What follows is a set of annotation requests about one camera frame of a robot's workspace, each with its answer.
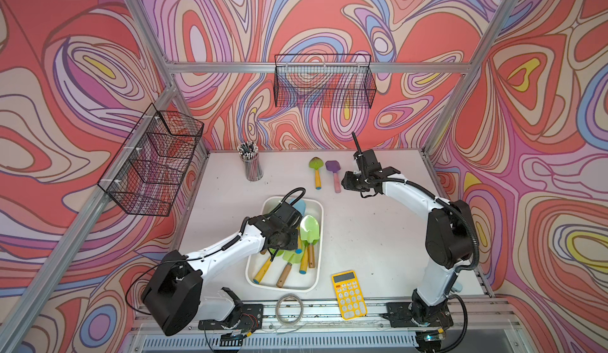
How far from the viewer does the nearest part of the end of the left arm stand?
0.60 metres

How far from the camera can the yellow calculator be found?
29.5 inches

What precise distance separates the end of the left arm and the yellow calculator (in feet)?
0.67

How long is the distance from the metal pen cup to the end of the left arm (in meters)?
0.34

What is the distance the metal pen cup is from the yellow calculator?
0.55m

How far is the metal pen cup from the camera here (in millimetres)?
978

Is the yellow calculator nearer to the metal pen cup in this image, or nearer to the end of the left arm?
the end of the left arm
